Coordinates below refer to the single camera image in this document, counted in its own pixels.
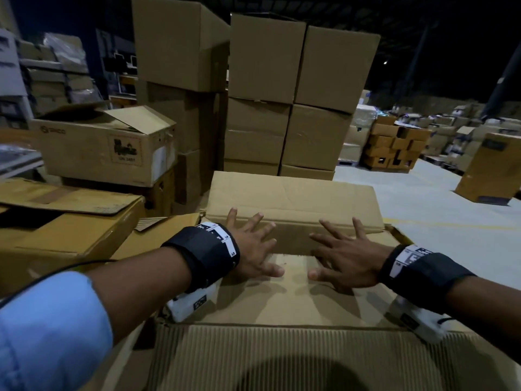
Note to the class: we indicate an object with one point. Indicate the person's left hand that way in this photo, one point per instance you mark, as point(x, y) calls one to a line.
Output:
point(252, 256)

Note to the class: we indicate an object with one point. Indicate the person's right hand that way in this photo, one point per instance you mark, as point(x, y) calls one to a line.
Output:
point(358, 264)

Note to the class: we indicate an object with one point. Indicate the pale cardboard box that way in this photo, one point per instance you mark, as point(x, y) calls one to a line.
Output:
point(293, 199)

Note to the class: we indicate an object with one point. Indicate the large cardboard box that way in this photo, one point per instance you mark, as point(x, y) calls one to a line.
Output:
point(285, 358)

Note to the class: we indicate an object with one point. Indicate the person's right forearm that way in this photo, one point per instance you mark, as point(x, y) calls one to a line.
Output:
point(488, 313)

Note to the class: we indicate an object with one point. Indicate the person's left forearm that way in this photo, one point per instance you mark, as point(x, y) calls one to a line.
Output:
point(142, 289)

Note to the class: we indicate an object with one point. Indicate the stack of orange-brown boxes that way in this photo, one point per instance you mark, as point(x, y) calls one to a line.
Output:
point(386, 146)

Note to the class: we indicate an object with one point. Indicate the stack of pale taped boxes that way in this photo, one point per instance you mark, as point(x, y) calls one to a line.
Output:
point(358, 134)

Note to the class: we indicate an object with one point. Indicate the pile of assorted warehouse boxes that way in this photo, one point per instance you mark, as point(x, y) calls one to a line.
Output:
point(443, 142)

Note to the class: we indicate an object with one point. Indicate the blue pallet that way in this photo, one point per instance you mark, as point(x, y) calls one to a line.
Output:
point(348, 162)

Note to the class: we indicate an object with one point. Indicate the tilted tan carton dark label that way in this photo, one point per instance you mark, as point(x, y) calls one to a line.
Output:
point(492, 171)

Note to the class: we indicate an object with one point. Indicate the carton with orange label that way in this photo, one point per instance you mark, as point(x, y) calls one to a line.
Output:
point(81, 154)

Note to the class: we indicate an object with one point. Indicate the stack of tall brown cartons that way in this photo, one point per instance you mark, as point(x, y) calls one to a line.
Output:
point(264, 56)

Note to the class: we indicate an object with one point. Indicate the light blue left sleeve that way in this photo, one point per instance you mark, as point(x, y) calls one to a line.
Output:
point(53, 333)

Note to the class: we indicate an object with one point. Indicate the dark steel column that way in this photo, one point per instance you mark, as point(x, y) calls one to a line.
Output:
point(502, 89)

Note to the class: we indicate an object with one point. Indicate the pile of wrapped shelf cartons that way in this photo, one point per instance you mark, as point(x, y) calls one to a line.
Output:
point(61, 73)

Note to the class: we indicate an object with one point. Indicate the white printed carton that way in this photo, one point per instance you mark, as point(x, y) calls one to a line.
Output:
point(10, 65)

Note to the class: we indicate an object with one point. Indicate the tall brown shelf carton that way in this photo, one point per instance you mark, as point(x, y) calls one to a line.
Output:
point(7, 14)

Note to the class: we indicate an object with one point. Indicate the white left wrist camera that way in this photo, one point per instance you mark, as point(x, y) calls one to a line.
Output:
point(191, 305)

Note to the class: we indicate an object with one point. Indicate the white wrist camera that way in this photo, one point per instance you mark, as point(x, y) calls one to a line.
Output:
point(419, 323)
point(191, 305)

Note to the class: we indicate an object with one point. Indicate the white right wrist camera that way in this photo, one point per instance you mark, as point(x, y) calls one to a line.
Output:
point(419, 323)

